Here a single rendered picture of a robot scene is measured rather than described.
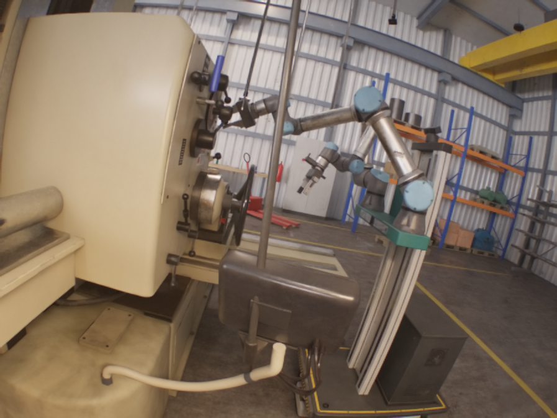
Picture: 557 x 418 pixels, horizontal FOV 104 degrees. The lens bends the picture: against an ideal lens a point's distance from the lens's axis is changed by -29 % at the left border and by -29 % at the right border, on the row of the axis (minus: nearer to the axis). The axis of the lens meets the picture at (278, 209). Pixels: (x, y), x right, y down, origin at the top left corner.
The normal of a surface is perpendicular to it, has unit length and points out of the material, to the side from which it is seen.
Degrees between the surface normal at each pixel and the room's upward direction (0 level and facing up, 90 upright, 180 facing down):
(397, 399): 90
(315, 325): 110
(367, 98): 84
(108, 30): 90
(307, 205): 90
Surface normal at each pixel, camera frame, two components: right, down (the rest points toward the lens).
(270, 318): -0.26, 0.45
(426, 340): 0.04, 0.19
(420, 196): -0.36, 0.20
